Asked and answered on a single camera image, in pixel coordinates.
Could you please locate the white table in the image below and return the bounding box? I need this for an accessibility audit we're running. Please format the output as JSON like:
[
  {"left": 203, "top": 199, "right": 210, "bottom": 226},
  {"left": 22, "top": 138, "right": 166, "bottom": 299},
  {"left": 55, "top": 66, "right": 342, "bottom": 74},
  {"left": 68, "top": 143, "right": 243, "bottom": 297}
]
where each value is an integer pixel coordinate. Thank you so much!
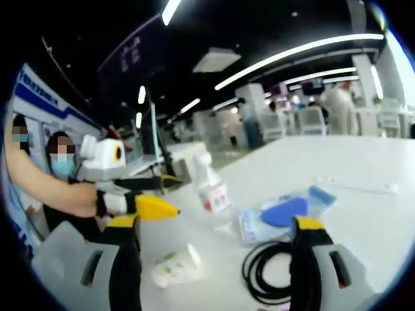
[{"left": 123, "top": 135, "right": 415, "bottom": 311}]

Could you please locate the white packet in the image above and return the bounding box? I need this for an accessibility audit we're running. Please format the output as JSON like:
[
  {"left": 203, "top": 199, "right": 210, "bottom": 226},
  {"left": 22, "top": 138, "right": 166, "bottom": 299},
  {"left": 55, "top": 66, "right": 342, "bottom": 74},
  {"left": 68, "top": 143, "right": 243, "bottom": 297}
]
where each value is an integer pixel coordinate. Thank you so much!
[{"left": 150, "top": 242, "right": 204, "bottom": 288}]

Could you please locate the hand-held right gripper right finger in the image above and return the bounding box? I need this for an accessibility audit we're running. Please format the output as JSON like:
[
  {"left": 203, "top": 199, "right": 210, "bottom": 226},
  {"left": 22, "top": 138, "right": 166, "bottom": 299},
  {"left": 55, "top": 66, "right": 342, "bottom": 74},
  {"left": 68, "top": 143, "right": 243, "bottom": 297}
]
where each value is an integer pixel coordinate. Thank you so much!
[{"left": 289, "top": 216, "right": 384, "bottom": 311}]

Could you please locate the long ceiling light strip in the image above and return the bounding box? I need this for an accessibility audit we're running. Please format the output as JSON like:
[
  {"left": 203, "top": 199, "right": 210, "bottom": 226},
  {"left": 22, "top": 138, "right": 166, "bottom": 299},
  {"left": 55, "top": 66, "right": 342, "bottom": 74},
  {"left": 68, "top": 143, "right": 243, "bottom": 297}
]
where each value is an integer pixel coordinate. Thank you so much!
[{"left": 213, "top": 32, "right": 386, "bottom": 91}]

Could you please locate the ceiling vent panel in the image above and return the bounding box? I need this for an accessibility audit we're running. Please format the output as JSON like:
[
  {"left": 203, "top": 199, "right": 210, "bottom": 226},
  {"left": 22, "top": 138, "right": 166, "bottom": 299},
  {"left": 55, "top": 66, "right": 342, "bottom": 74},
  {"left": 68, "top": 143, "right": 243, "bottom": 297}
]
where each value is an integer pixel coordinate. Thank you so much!
[{"left": 193, "top": 47, "right": 243, "bottom": 74}]

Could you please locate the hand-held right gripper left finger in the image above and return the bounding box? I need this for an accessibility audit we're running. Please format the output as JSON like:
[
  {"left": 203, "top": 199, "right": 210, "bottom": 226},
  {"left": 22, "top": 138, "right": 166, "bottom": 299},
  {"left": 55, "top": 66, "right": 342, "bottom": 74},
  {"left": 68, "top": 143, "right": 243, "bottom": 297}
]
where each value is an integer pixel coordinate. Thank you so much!
[{"left": 31, "top": 213, "right": 144, "bottom": 311}]

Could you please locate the black cable coil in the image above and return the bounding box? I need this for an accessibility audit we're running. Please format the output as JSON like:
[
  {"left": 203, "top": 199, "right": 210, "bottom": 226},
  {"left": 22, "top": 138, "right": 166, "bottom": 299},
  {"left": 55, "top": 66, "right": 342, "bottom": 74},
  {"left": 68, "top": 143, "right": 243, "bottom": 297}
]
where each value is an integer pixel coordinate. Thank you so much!
[{"left": 241, "top": 240, "right": 304, "bottom": 306}]

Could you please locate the dark hanging sign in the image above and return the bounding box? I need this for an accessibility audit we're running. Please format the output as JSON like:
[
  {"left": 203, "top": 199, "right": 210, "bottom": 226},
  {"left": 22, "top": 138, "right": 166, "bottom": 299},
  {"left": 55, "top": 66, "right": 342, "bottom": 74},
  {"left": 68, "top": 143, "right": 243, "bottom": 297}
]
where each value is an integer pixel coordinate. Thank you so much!
[{"left": 97, "top": 15, "right": 170, "bottom": 98}]

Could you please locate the clear plastic bottle red label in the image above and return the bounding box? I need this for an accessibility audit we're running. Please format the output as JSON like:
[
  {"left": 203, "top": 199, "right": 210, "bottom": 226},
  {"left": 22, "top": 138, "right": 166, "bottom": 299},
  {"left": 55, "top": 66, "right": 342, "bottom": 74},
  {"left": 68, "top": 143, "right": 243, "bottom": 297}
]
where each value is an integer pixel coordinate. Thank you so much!
[{"left": 193, "top": 152, "right": 233, "bottom": 228}]

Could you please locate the blue white wall poster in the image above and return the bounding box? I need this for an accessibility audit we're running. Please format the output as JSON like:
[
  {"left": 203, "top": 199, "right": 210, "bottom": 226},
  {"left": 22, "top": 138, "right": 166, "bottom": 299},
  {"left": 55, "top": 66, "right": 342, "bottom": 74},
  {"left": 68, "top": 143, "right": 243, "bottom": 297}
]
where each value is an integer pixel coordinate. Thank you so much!
[{"left": 12, "top": 63, "right": 105, "bottom": 139}]

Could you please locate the wet wipes packet blue lid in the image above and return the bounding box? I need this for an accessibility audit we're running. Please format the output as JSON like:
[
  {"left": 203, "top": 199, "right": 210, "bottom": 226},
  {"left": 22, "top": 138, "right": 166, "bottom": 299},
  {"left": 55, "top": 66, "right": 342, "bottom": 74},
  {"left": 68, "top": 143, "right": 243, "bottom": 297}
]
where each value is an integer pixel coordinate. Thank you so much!
[{"left": 238, "top": 185, "right": 338, "bottom": 246}]

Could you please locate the short ceiling light strip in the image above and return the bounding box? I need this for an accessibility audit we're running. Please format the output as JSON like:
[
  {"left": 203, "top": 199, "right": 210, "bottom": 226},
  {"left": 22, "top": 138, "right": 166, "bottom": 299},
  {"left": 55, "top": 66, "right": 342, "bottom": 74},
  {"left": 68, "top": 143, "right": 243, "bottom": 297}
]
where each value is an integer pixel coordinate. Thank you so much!
[{"left": 161, "top": 0, "right": 183, "bottom": 27}]

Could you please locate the thin monitor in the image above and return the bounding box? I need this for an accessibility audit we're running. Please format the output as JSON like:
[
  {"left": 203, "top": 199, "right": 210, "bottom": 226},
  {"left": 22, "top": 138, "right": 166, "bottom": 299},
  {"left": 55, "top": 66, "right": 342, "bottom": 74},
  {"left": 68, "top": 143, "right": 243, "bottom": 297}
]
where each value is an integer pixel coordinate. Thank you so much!
[{"left": 126, "top": 86, "right": 167, "bottom": 176}]

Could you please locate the white office chair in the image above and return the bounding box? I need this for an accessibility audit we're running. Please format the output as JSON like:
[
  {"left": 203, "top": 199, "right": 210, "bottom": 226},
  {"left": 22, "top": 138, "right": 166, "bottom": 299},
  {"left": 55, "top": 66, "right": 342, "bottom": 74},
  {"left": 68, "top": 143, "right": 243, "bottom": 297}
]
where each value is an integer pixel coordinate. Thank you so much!
[{"left": 297, "top": 106, "right": 327, "bottom": 136}]

